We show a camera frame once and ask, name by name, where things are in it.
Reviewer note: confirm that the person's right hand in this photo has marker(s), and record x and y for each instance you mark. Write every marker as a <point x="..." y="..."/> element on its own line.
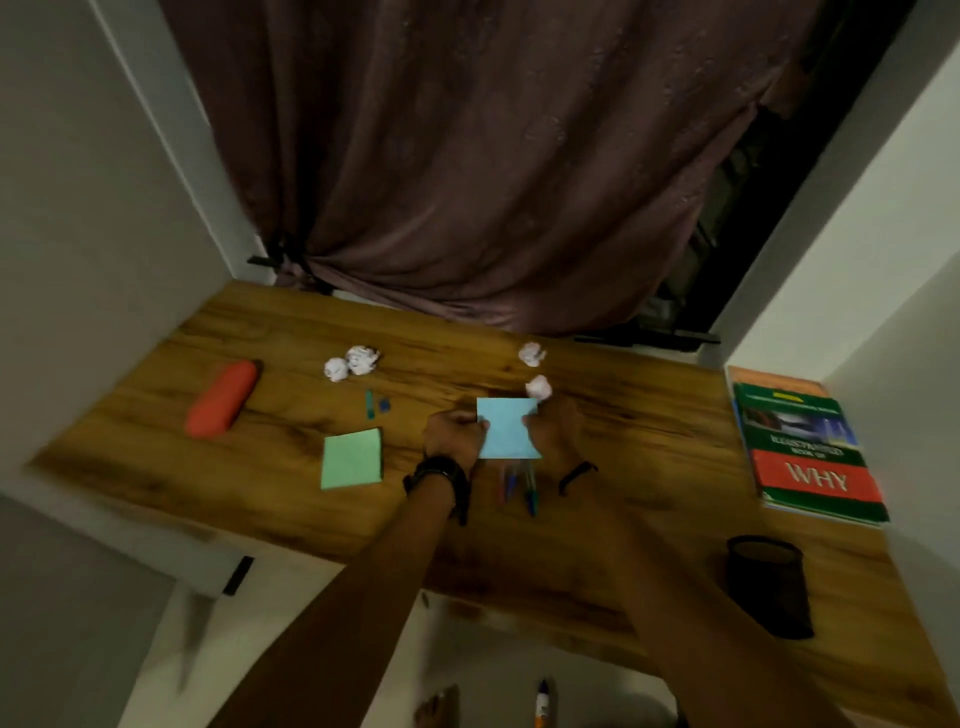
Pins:
<point x="556" y="431"/>

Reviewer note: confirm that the person's left hand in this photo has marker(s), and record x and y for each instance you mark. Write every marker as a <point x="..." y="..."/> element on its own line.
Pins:
<point x="450" y="439"/>

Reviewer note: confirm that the person's left thumb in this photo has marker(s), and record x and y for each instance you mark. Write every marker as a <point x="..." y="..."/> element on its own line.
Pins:
<point x="480" y="426"/>

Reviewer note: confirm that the person's right thumb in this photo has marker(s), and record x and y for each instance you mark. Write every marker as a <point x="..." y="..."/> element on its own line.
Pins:
<point x="531" y="424"/>

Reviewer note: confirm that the light blue paper sheet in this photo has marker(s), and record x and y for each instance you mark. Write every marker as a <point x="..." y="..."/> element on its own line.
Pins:
<point x="507" y="429"/>

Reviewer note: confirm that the person's right forearm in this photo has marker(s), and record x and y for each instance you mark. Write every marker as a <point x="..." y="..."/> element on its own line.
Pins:
<point x="690" y="615"/>

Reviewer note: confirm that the person's left forearm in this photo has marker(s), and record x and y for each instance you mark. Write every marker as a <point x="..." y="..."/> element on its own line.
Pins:
<point x="352" y="615"/>

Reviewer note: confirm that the crumpled white paper ball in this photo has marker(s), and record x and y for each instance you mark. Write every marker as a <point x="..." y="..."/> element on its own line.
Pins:
<point x="362" y="359"/>
<point x="532" y="354"/>
<point x="337" y="369"/>
<point x="539" y="388"/>

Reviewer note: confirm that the blue pen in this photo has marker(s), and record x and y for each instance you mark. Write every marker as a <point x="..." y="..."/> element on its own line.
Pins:
<point x="510" y="484"/>

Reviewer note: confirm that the black wristwatch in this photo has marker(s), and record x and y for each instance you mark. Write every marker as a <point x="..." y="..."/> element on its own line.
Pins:
<point x="441" y="480"/>

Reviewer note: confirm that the black wrist band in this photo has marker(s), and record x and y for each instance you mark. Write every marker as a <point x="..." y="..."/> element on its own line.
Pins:
<point x="576" y="476"/>

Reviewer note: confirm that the green sticky note pad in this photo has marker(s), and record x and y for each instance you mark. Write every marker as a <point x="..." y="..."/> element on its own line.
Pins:
<point x="352" y="459"/>

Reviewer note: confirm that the orange book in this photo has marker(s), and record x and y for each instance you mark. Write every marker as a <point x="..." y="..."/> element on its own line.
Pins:
<point x="776" y="379"/>

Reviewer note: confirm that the black curtain tieback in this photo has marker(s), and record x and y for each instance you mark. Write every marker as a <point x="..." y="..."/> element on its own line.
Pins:
<point x="281" y="262"/>

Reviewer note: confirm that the orange pencil case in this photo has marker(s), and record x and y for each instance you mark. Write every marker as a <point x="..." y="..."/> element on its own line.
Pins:
<point x="221" y="399"/>

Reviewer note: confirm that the brown curtain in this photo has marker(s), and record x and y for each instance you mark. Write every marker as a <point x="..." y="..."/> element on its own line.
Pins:
<point x="480" y="150"/>

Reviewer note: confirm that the green and red book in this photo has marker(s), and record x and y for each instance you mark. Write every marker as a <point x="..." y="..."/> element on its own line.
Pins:
<point x="808" y="457"/>

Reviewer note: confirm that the orange and white marker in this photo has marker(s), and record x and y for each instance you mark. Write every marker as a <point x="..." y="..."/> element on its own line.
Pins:
<point x="542" y="705"/>

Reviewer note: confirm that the person's bare foot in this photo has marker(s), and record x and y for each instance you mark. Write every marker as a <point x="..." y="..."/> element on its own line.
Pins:
<point x="438" y="709"/>

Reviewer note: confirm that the black mesh pen cup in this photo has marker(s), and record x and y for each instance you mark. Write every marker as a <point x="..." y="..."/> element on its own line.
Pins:
<point x="769" y="586"/>

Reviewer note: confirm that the black table bracket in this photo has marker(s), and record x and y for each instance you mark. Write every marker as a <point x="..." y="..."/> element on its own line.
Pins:
<point x="238" y="576"/>

